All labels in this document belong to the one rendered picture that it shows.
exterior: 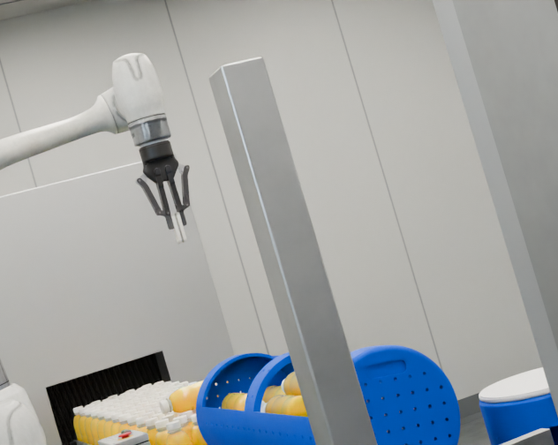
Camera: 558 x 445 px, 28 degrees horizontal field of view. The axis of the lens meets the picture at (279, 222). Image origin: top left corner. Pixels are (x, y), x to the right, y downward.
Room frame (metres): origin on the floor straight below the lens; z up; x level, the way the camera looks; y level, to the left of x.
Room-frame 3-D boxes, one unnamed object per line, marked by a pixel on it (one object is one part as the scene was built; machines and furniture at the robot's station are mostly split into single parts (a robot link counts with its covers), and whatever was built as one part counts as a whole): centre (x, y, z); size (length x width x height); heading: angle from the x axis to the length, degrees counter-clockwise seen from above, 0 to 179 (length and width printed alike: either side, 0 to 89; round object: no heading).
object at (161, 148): (2.55, 0.23, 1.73); 0.08 x 0.07 x 0.09; 105
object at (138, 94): (2.55, 0.23, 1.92); 0.13 x 0.11 x 0.16; 14
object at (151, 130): (2.55, 0.23, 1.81); 0.09 x 0.09 x 0.06
